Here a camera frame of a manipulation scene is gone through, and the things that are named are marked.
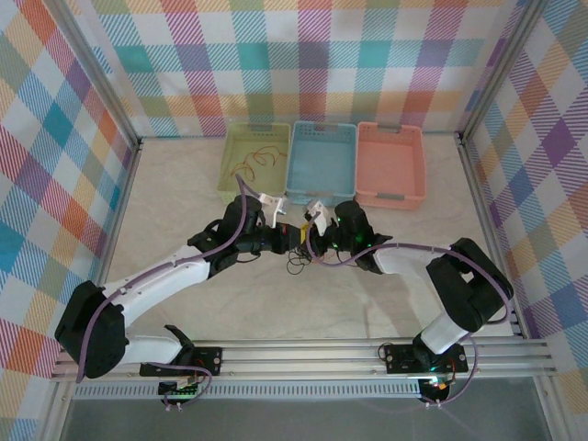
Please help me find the thin red cable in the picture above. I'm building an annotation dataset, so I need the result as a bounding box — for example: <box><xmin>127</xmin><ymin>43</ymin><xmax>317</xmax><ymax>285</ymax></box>
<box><xmin>224</xmin><ymin>145</ymin><xmax>288</xmax><ymax>183</ymax></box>

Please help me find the blue plastic basket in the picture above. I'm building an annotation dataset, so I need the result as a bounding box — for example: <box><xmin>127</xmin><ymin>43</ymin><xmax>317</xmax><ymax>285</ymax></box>
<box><xmin>285</xmin><ymin>120</ymin><xmax>358</xmax><ymax>208</ymax></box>

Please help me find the pink plastic basket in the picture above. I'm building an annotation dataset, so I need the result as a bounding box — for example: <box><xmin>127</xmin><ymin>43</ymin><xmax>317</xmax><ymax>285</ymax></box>
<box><xmin>355</xmin><ymin>121</ymin><xmax>428</xmax><ymax>211</ymax></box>

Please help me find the green plastic basket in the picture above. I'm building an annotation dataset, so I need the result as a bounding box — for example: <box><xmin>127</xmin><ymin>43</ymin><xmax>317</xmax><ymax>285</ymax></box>
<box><xmin>216</xmin><ymin>121</ymin><xmax>292</xmax><ymax>207</ymax></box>

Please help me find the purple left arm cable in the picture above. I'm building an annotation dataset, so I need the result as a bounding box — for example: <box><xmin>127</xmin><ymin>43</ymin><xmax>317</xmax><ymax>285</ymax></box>
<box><xmin>75</xmin><ymin>174</ymin><xmax>266</xmax><ymax>410</ymax></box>

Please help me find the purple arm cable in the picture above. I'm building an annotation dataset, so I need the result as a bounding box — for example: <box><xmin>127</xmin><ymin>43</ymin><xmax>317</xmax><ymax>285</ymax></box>
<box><xmin>75</xmin><ymin>174</ymin><xmax>266</xmax><ymax>410</ymax></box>
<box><xmin>306</xmin><ymin>215</ymin><xmax>515</xmax><ymax>410</ymax></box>

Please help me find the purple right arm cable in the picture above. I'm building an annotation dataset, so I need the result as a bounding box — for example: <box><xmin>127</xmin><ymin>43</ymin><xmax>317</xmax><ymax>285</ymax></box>
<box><xmin>306</xmin><ymin>215</ymin><xmax>515</xmax><ymax>410</ymax></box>

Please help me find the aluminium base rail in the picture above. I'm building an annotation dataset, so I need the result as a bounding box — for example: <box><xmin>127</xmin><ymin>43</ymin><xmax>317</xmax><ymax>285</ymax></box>
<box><xmin>52</xmin><ymin>338</ymin><xmax>555</xmax><ymax>380</ymax></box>

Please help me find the aluminium floor frame bar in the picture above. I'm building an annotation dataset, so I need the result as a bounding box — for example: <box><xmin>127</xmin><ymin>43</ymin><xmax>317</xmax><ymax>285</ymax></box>
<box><xmin>457</xmin><ymin>132</ymin><xmax>527</xmax><ymax>339</ymax></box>
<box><xmin>80</xmin><ymin>140</ymin><xmax>144</xmax><ymax>345</ymax></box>

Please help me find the slotted grey cable duct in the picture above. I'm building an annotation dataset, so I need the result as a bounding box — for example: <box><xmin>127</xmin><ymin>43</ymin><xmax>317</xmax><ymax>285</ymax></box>
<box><xmin>73</xmin><ymin>380</ymin><xmax>424</xmax><ymax>400</ymax></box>

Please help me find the aluminium frame post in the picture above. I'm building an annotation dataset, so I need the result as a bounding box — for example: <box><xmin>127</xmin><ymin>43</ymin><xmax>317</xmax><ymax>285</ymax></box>
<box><xmin>54</xmin><ymin>0</ymin><xmax>143</xmax><ymax>153</ymax></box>
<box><xmin>458</xmin><ymin>0</ymin><xmax>550</xmax><ymax>143</ymax></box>

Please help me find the aluminium frame leg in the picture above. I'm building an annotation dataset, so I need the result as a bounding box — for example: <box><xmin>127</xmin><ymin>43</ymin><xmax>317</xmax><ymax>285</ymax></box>
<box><xmin>532</xmin><ymin>374</ymin><xmax>571</xmax><ymax>441</ymax></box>
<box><xmin>39</xmin><ymin>379</ymin><xmax>77</xmax><ymax>441</ymax></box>

